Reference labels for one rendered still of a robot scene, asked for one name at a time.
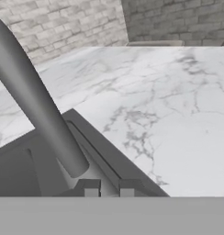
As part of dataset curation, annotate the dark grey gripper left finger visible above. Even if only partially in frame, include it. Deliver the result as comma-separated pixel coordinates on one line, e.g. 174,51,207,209
57,178,102,198

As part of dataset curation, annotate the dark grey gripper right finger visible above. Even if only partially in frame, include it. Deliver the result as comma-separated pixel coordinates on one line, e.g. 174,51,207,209
118,178,155,198

